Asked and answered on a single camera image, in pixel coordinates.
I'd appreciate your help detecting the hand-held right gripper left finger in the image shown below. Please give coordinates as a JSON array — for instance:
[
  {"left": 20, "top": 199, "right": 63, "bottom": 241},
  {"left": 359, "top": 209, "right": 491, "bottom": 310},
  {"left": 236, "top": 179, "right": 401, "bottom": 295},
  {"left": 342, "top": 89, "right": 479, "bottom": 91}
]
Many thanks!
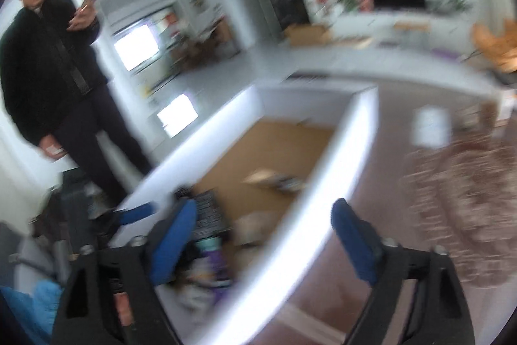
[{"left": 50, "top": 197, "right": 198, "bottom": 345}]

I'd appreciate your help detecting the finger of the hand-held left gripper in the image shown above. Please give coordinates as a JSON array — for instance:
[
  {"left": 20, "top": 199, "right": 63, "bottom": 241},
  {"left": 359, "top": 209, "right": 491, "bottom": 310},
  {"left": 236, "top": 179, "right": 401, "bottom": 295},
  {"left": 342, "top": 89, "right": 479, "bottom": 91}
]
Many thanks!
[{"left": 113, "top": 201, "right": 160, "bottom": 226}]

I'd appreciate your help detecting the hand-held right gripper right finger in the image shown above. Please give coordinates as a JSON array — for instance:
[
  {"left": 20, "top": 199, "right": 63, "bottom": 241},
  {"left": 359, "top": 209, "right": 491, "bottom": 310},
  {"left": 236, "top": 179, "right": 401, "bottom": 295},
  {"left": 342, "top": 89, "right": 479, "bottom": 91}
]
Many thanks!
[{"left": 330, "top": 197, "right": 477, "bottom": 345}]

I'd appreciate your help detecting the white-walled box with brown bottom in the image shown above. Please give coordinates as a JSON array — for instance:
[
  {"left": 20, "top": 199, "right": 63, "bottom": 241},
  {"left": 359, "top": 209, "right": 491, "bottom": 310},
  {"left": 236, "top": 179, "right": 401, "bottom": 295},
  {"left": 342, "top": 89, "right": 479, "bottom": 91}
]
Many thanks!
[{"left": 117, "top": 84, "right": 380, "bottom": 345}]

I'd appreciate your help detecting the teal item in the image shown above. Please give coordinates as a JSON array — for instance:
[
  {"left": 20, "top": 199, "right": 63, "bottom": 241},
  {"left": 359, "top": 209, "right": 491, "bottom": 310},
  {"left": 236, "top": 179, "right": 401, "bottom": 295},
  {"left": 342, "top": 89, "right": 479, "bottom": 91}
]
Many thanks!
[{"left": 196, "top": 238, "right": 223, "bottom": 253}]

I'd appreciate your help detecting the black and white striped item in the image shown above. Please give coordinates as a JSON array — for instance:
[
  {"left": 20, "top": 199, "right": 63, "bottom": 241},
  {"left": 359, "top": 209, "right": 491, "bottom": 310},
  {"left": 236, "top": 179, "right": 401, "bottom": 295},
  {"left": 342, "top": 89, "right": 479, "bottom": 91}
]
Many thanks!
[{"left": 194, "top": 189, "right": 231, "bottom": 241}]

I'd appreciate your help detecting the purple item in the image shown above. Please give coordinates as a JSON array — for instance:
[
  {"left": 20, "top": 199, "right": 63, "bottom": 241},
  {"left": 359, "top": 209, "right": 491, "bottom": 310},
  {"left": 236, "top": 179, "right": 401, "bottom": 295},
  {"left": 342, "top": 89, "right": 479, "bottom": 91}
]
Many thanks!
[{"left": 206, "top": 250, "right": 236, "bottom": 286}]

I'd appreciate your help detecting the beige soft item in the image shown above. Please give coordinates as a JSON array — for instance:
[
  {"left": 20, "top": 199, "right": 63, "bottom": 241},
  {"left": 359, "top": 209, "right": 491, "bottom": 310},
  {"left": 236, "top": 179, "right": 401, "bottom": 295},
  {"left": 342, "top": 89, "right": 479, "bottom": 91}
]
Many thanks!
[{"left": 234, "top": 211, "right": 272, "bottom": 245}]

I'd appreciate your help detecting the dark small item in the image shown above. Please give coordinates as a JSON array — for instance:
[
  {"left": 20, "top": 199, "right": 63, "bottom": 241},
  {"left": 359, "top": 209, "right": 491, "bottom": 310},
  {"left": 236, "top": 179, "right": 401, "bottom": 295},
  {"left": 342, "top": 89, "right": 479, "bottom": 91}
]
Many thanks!
[{"left": 275, "top": 175, "right": 306, "bottom": 193}]

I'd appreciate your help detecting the flat tan packet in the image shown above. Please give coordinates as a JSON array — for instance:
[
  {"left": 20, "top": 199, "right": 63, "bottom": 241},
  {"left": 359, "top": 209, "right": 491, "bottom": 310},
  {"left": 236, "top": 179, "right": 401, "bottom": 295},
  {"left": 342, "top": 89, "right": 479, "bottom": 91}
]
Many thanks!
[{"left": 244, "top": 169, "right": 276, "bottom": 188}]

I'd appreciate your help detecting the patterned brown rug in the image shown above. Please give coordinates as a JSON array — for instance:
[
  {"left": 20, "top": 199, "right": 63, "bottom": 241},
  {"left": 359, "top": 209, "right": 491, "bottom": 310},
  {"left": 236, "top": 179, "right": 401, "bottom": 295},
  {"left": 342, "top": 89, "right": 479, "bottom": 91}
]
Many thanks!
[{"left": 400, "top": 139, "right": 517, "bottom": 289}]

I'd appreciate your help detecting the white paper sheet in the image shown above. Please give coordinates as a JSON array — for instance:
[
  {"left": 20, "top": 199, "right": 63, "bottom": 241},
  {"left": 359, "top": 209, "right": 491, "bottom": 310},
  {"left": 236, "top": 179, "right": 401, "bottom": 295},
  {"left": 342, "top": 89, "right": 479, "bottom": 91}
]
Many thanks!
[{"left": 412, "top": 106, "right": 451, "bottom": 149}]

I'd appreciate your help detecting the blue cloth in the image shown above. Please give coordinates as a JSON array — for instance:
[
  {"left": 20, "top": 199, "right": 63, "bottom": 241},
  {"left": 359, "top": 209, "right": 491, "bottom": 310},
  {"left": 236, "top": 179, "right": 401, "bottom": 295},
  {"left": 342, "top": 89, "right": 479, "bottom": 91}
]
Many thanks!
[{"left": 0, "top": 284, "right": 63, "bottom": 345}]

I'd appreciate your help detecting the glass balcony door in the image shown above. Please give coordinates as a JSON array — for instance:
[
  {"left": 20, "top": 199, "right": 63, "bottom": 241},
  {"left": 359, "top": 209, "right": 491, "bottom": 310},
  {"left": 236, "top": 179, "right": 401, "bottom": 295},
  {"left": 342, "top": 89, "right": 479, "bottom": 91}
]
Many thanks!
[{"left": 108, "top": 5, "right": 182, "bottom": 87}]

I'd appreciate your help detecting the open cardboard box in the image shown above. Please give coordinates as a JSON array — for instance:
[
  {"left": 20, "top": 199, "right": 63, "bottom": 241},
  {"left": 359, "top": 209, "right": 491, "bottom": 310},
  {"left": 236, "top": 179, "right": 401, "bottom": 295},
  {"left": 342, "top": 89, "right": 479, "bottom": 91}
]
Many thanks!
[{"left": 285, "top": 24, "right": 332, "bottom": 47}]

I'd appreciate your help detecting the long white low cabinet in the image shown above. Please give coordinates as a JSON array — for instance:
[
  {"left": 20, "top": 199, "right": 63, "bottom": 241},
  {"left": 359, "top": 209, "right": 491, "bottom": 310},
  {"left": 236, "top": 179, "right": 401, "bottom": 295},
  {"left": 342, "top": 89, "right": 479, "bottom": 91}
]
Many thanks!
[{"left": 311, "top": 9, "right": 485, "bottom": 60}]

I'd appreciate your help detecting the wooden stool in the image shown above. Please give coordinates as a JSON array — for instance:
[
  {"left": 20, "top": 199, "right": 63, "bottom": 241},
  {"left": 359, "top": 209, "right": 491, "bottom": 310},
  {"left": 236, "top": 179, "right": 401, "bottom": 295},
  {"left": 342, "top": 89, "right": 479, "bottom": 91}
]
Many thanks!
[{"left": 394, "top": 22, "right": 429, "bottom": 47}]

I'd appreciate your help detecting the orange chair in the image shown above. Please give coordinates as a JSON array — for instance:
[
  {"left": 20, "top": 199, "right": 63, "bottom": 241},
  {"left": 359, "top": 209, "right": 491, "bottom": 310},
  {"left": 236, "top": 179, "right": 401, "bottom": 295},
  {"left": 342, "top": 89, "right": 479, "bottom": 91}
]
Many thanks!
[{"left": 472, "top": 17, "right": 517, "bottom": 73}]

